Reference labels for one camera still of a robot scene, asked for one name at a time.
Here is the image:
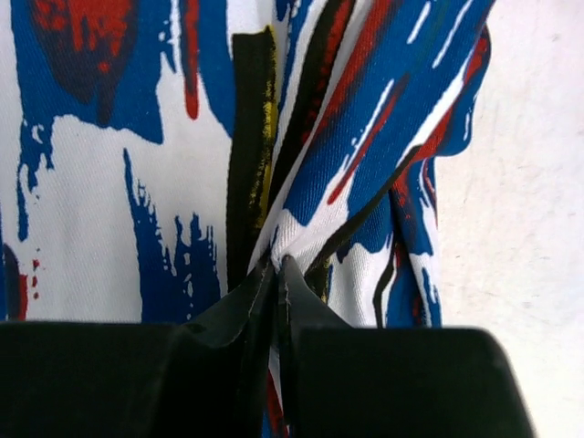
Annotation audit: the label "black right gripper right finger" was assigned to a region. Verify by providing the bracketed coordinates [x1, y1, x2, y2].
[277, 256, 534, 437]

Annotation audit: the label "blue white patterned trousers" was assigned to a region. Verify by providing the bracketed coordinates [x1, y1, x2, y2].
[1, 1, 493, 437]

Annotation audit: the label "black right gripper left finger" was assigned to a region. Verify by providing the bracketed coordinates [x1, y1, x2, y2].
[1, 260, 275, 437]

